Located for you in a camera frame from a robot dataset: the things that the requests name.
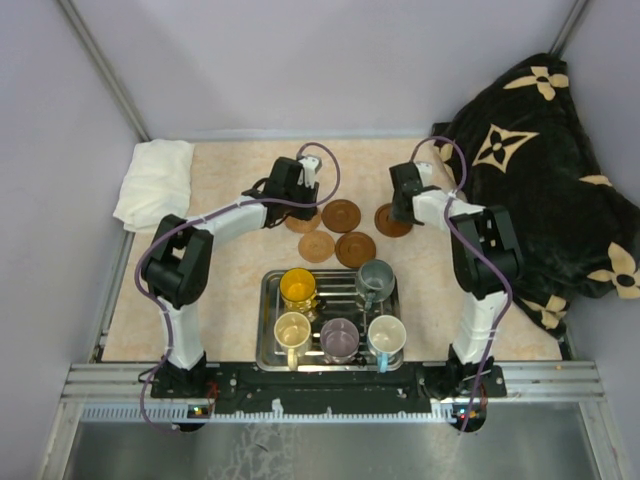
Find woven rattan coaster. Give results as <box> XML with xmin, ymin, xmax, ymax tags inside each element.
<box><xmin>284</xmin><ymin>208</ymin><xmax>322</xmax><ymax>234</ymax></box>
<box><xmin>298</xmin><ymin>231</ymin><xmax>335</xmax><ymax>263</ymax></box>

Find dark wooden coaster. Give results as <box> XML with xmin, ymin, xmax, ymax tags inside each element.
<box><xmin>321</xmin><ymin>199</ymin><xmax>361</xmax><ymax>233</ymax></box>
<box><xmin>374</xmin><ymin>203</ymin><xmax>413</xmax><ymax>238</ymax></box>
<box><xmin>335</xmin><ymin>231</ymin><xmax>377</xmax><ymax>268</ymax></box>

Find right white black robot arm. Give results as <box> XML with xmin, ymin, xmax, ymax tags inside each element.
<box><xmin>389</xmin><ymin>162</ymin><xmax>523</xmax><ymax>396</ymax></box>

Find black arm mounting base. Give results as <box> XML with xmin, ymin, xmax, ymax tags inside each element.
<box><xmin>151</xmin><ymin>360</ymin><xmax>507</xmax><ymax>432</ymax></box>

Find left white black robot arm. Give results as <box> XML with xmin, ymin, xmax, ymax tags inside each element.
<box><xmin>137</xmin><ymin>156</ymin><xmax>322</xmax><ymax>397</ymax></box>

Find yellow glass cup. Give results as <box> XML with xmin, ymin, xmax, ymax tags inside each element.
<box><xmin>279</xmin><ymin>268</ymin><xmax>318</xmax><ymax>313</ymax></box>

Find grey ceramic mug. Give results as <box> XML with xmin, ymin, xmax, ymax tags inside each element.
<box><xmin>355</xmin><ymin>259</ymin><xmax>396</xmax><ymax>311</ymax></box>

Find black floral blanket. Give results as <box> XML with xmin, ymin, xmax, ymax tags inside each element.
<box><xmin>432</xmin><ymin>53</ymin><xmax>639</xmax><ymax>337</ymax></box>

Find white folded towel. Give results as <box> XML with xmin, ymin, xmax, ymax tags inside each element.
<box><xmin>113</xmin><ymin>139</ymin><xmax>195</xmax><ymax>233</ymax></box>

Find cream ceramic mug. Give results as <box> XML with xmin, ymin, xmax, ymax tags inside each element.
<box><xmin>274</xmin><ymin>312</ymin><xmax>312</xmax><ymax>371</ymax></box>

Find purple ceramic mug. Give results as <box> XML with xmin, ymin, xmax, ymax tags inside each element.
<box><xmin>320</xmin><ymin>318</ymin><xmax>360</xmax><ymax>364</ymax></box>

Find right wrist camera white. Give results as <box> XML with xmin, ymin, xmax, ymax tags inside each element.
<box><xmin>414</xmin><ymin>162</ymin><xmax>433</xmax><ymax>187</ymax></box>

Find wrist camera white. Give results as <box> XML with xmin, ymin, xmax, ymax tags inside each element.
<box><xmin>297</xmin><ymin>155</ymin><xmax>322</xmax><ymax>189</ymax></box>
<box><xmin>414</xmin><ymin>162</ymin><xmax>433</xmax><ymax>187</ymax></box>

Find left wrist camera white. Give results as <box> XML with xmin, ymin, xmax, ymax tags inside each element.
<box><xmin>297</xmin><ymin>155</ymin><xmax>322</xmax><ymax>189</ymax></box>

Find white mug blue handle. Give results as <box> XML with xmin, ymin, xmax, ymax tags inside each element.
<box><xmin>367</xmin><ymin>315</ymin><xmax>407</xmax><ymax>373</ymax></box>

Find aluminium frame rail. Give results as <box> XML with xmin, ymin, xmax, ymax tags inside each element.
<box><xmin>59</xmin><ymin>362</ymin><xmax>604</xmax><ymax>426</ymax></box>

